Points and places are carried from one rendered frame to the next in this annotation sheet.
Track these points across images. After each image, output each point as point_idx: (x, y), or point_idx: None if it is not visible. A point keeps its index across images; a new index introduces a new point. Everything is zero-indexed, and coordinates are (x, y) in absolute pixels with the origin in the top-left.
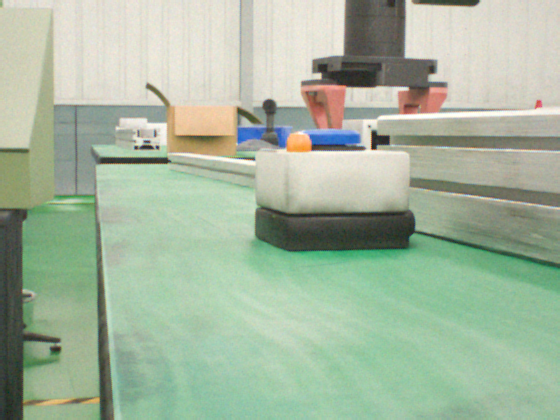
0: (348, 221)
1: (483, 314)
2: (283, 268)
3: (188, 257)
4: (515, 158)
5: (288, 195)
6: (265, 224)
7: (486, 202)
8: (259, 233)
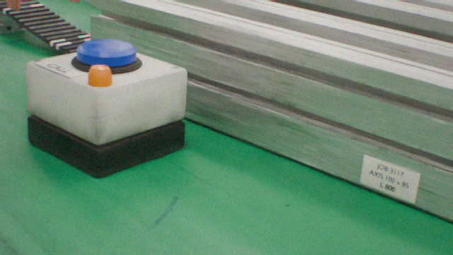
0: (144, 139)
1: None
2: (144, 232)
3: (25, 218)
4: (287, 80)
5: (97, 129)
6: (51, 139)
7: (246, 105)
8: (39, 143)
